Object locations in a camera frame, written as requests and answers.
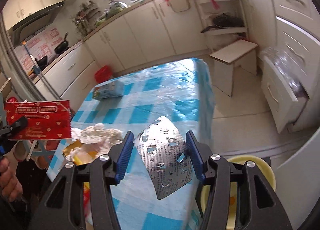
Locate silver pill blister pack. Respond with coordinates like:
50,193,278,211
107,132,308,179
134,116,193,200

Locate white tissue paper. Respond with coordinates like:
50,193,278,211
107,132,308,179
67,124,123,159

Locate white lower kitchen cabinets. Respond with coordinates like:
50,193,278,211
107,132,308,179
35,0,208,110

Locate white tiered kitchen rack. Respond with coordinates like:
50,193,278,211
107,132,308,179
196,0,248,51

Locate person's left hand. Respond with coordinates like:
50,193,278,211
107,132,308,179
0,157,23,202

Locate blue checkered tablecloth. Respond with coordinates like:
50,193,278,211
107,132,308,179
46,57,217,230

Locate red plastic basket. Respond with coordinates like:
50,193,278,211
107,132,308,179
94,65,113,84

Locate open white drawer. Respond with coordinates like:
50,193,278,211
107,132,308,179
261,57,312,133

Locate black wok on stove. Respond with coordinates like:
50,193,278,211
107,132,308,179
54,33,69,55

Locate small white step stool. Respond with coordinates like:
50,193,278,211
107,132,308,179
210,39,258,97

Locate range hood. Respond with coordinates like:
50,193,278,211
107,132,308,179
8,2,65,48

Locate grey refrigerator door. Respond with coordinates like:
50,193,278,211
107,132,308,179
274,130,319,229

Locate clear plastic bags in drawer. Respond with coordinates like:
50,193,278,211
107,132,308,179
259,47,304,95

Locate black frying pan on rack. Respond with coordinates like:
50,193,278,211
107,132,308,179
201,13,245,33

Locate white drawer cabinet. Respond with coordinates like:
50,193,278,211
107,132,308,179
240,0,320,90

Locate mop handle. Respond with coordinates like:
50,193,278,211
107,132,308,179
22,41,61,100

